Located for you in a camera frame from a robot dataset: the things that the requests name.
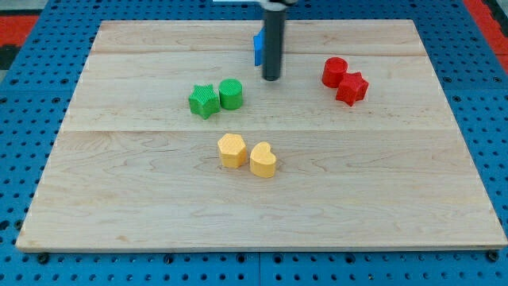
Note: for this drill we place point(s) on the green star block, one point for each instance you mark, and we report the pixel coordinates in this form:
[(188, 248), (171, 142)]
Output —
[(204, 101)]

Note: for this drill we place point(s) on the wooden board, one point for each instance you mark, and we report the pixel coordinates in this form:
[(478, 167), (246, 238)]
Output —
[(132, 170)]

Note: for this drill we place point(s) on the yellow hexagon block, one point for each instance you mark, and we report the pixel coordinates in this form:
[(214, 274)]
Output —
[(232, 150)]

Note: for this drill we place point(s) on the red cylinder block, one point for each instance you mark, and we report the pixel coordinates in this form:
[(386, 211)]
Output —
[(333, 72)]

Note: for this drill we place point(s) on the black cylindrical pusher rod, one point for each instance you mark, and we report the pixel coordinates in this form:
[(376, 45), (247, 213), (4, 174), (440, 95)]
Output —
[(274, 25)]

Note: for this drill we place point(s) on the blue block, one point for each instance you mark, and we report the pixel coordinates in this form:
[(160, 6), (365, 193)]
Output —
[(258, 47)]

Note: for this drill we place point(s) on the red star block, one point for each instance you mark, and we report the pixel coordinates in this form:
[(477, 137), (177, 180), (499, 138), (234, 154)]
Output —
[(352, 88)]

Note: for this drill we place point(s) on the green cylinder block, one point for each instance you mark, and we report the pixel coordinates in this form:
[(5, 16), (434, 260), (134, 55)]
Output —
[(231, 94)]

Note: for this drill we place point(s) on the yellow heart block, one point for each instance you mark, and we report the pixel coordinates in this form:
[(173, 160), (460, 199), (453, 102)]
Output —
[(262, 160)]

